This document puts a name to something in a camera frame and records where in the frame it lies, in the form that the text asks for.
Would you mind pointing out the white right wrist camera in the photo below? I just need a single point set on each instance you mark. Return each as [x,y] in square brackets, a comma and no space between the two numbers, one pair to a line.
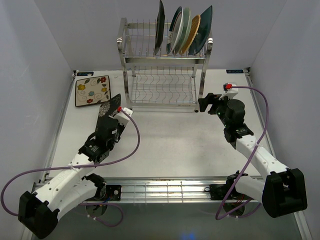
[230,91]

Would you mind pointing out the woven bamboo round plate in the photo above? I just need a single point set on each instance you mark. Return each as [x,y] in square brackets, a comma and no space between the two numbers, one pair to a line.
[195,23]

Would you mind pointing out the cream square floral plate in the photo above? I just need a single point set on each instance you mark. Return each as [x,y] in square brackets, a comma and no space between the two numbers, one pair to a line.
[92,91]

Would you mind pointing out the black square floral plate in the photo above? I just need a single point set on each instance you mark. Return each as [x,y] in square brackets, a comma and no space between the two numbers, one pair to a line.
[159,31]
[109,108]

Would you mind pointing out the white plate teal red rim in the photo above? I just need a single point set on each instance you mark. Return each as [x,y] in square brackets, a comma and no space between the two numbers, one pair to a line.
[175,30]

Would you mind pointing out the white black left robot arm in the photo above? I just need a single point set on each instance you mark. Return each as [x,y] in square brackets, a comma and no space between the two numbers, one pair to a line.
[41,210]

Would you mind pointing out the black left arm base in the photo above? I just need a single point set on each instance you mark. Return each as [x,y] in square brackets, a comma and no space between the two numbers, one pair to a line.
[104,191]

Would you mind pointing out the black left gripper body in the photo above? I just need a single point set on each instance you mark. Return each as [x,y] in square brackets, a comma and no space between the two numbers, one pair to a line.
[119,130]

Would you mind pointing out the light green floral plate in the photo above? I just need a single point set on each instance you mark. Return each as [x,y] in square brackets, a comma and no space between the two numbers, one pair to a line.
[185,30]

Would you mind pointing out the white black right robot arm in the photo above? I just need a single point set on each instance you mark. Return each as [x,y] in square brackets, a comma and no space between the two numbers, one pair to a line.
[282,190]

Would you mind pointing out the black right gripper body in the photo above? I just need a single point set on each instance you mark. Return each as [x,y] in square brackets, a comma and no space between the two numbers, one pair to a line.
[219,107]

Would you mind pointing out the stainless steel dish rack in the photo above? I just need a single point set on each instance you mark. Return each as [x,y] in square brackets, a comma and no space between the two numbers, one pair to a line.
[161,80]

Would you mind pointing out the aluminium front rail frame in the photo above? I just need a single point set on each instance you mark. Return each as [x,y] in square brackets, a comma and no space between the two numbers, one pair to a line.
[169,155]

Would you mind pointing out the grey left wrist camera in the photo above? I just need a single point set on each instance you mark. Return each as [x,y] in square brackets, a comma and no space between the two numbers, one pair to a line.
[123,115]

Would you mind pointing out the dark teal square plate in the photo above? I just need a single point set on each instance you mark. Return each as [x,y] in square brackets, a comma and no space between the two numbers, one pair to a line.
[202,32]

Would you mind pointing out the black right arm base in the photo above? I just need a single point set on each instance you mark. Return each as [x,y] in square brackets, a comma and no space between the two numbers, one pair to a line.
[218,191]

